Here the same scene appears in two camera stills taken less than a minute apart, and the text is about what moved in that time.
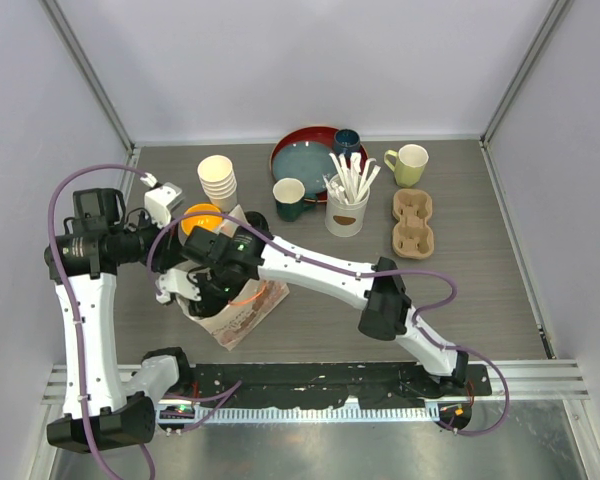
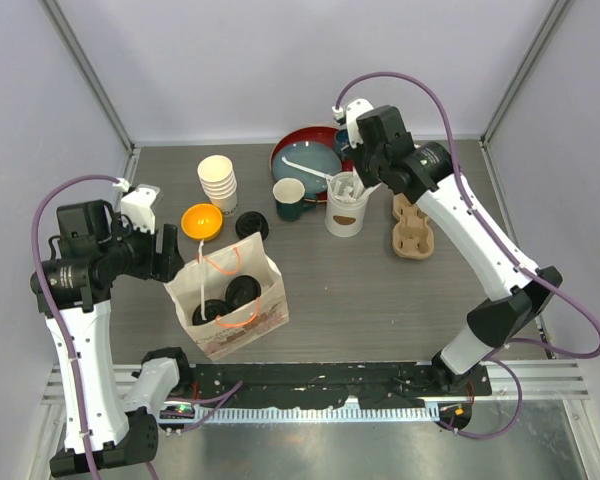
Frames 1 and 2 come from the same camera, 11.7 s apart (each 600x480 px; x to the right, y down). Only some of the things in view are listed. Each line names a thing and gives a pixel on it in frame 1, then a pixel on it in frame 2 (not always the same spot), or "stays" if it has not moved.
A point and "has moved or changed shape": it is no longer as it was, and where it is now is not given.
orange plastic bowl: (213, 222) stays
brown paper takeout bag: (229, 326) has moved or changed shape
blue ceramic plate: (307, 161) stays
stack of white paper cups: (218, 179) stays
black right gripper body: (216, 291) to (368, 165)
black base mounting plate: (275, 386) stays
